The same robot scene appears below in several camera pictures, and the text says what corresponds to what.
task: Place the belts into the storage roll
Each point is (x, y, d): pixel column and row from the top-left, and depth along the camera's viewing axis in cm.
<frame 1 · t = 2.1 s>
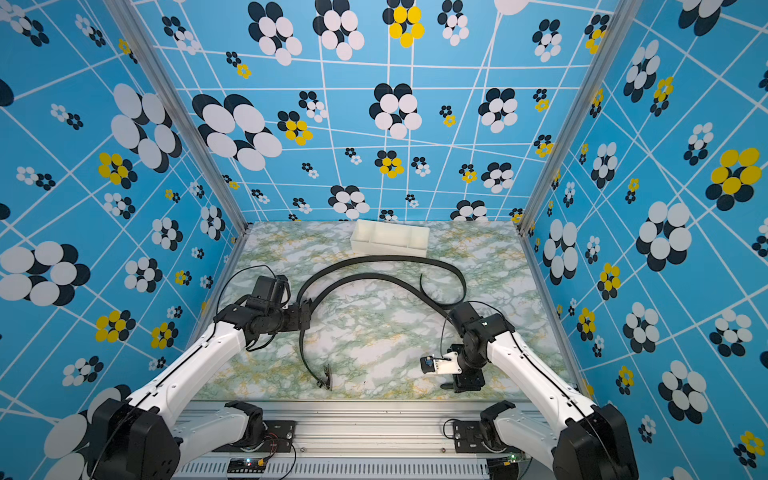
left hand: (299, 313, 85), fingers open
right hand: (462, 368, 79), fingers open
white plastic storage tray: (389, 239, 118), on the table

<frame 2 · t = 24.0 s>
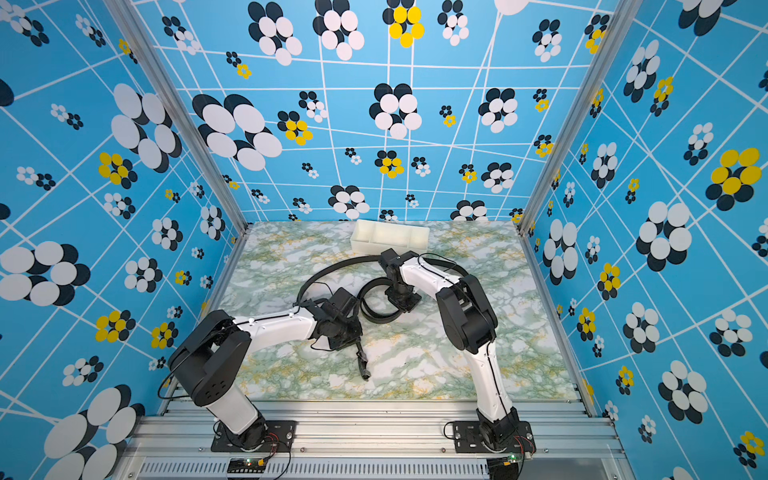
left hand: (368, 336, 90), fingers closed
right hand: (398, 305, 98), fingers closed
the named things where they were.

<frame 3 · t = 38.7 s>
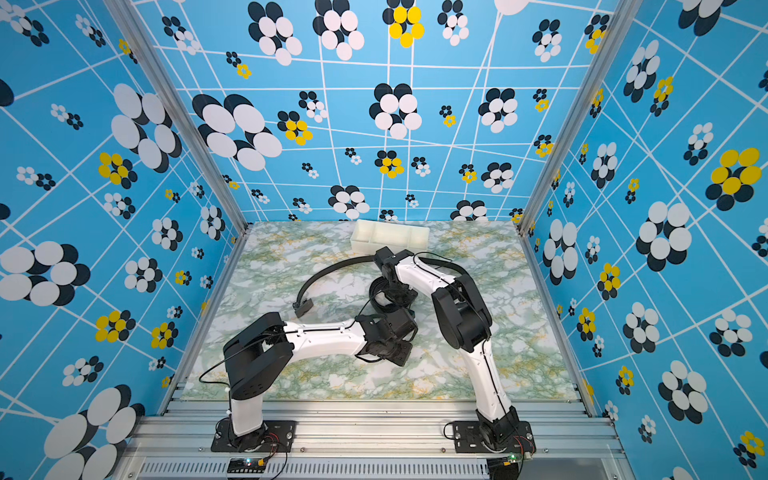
left hand: (410, 353, 86), fingers open
right hand: (396, 301, 99), fingers closed
the named things where they were.

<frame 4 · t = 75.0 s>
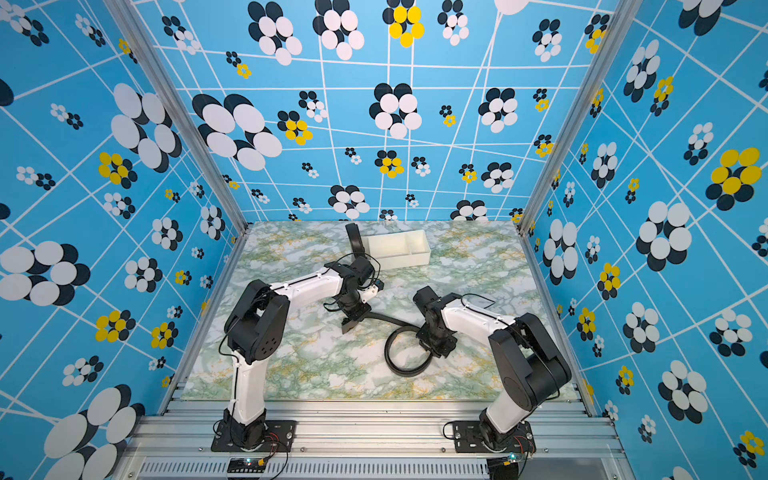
left hand: (363, 313, 96), fingers closed
right hand: (429, 348, 89), fingers open
black leather belt: (356, 240, 98), point 15 cm above the table
black leather belt 2: (401, 326, 94), on the table
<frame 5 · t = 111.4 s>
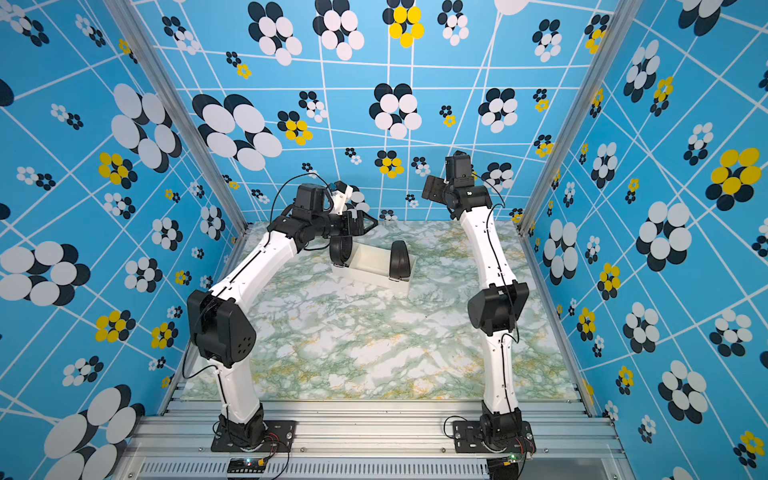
left hand: (369, 219, 83), fingers open
right hand: (442, 187, 90), fingers open
black leather belt: (340, 249, 97), point 14 cm above the table
black leather belt 2: (400, 265, 93), point 14 cm above the table
